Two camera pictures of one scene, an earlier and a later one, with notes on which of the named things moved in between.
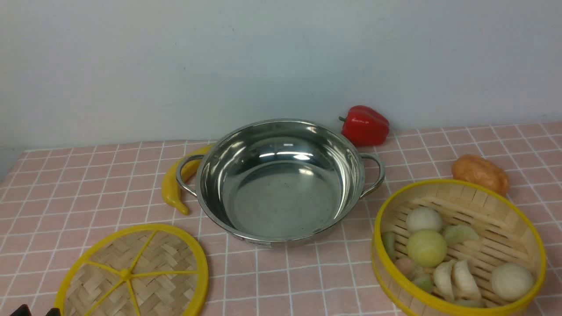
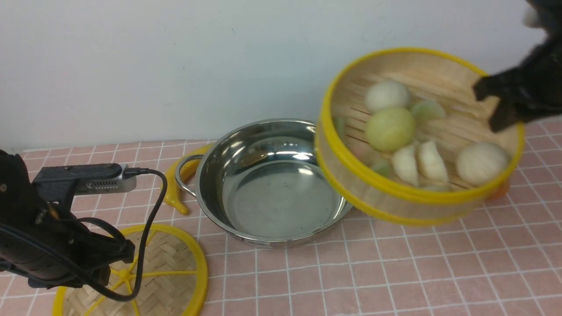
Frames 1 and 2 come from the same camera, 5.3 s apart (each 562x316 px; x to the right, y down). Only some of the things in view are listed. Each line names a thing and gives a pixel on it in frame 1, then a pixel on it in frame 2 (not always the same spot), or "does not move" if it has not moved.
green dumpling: [388, 239] → [340, 122]
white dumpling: [442, 278] → [404, 161]
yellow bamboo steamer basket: [451, 247] → [403, 135]
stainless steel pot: [279, 181] does not move
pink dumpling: [408, 267] → [364, 151]
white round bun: [424, 218] → [386, 95]
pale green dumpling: [460, 234] → [426, 109]
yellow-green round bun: [427, 248] → [389, 130]
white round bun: [511, 281] → [481, 164]
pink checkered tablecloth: [54, 198] does not move
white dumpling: [466, 285] → [431, 163]
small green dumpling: [426, 281] → [382, 166]
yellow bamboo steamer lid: [151, 270] does not move
